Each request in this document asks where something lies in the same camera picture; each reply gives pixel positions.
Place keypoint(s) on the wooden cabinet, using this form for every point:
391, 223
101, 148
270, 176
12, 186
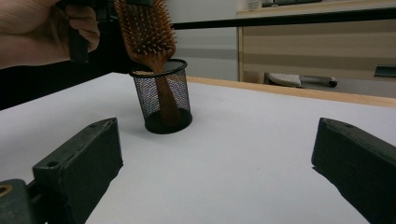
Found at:
311, 49

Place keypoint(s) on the chair base with castor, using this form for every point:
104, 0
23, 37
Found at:
286, 79

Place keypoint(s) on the black horizontal frame bar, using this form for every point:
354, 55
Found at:
280, 19

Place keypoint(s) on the white table sheet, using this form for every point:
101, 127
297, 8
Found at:
218, 174

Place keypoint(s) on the white cabinet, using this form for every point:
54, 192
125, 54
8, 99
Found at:
205, 62

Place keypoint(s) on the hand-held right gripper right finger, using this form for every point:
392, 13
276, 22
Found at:
358, 168

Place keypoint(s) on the black mesh cup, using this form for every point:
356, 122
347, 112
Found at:
149, 102

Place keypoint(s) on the small white container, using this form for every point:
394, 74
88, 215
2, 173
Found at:
254, 4

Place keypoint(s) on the wooden paddle hairbrush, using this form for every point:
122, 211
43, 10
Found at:
146, 34

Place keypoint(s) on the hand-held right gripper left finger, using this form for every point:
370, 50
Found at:
81, 168

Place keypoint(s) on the grey rectangular box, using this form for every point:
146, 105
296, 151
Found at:
385, 71

